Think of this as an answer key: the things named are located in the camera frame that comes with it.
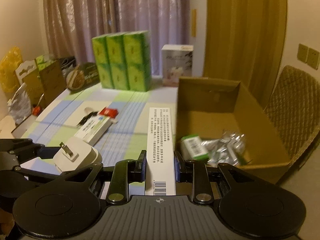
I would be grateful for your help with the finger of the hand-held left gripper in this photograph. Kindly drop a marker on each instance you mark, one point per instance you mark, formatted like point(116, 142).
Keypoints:
point(42, 152)
point(50, 178)

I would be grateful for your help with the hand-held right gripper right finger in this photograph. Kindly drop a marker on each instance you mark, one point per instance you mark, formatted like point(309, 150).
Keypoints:
point(177, 167)

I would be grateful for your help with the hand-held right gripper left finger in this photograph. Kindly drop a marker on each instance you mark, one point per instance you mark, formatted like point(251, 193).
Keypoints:
point(143, 167)

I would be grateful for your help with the green and white small box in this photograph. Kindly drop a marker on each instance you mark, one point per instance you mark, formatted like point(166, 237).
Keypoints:
point(195, 147)

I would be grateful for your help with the long white box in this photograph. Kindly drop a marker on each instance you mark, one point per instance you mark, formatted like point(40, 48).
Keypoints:
point(161, 142)

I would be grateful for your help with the white charger plug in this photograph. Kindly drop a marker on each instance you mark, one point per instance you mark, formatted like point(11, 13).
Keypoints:
point(77, 155)

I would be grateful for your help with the clear plastic wrap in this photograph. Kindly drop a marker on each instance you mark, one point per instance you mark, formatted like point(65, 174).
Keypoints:
point(226, 147)

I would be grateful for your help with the white and green medicine box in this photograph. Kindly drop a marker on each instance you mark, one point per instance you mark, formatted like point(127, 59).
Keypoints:
point(92, 130)

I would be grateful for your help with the white packet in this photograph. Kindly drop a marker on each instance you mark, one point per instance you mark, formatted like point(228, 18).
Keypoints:
point(86, 110)

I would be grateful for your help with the brown cardboard box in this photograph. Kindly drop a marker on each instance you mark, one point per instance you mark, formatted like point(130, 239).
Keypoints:
point(220, 120)

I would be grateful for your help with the red snack packet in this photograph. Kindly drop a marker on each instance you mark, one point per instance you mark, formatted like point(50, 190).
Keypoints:
point(108, 113)

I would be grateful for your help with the plaid cloth covered desktop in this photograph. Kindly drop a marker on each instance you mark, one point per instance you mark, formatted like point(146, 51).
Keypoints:
point(125, 105)

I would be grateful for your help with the small red object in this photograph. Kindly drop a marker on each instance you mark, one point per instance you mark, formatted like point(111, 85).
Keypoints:
point(37, 110)

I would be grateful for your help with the white plastic bag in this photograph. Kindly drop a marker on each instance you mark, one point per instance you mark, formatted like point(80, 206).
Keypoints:
point(20, 105)

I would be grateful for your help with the open brown storage carton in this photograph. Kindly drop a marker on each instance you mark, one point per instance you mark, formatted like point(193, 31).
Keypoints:
point(50, 85)

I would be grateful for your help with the oval dark instant food bowl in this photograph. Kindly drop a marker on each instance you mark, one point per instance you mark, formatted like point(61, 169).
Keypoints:
point(82, 78)

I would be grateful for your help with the yellow plastic bag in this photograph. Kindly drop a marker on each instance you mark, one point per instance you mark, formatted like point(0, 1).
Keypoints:
point(10, 70)

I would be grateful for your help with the green packets in carton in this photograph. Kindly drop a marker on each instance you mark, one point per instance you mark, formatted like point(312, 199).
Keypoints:
point(43, 62)

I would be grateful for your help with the black bag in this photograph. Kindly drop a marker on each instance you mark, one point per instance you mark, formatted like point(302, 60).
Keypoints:
point(67, 63)

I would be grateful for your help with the white appliance carton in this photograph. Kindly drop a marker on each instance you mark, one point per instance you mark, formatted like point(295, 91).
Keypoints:
point(177, 65)

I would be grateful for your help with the green tissue multipack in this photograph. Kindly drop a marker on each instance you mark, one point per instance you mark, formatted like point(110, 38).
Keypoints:
point(122, 62)

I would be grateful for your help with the pinkish patterned curtain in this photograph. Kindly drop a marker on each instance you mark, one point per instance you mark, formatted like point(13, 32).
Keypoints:
point(112, 17)

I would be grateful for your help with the golden curtain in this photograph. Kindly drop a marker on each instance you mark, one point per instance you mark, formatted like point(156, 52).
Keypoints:
point(245, 30)

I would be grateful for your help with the narrow yellowish wall strip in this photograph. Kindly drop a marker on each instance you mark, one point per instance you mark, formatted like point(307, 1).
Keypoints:
point(193, 22)

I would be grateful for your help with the wall socket plate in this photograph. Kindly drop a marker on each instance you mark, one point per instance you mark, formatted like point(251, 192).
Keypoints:
point(314, 58)
point(303, 52)

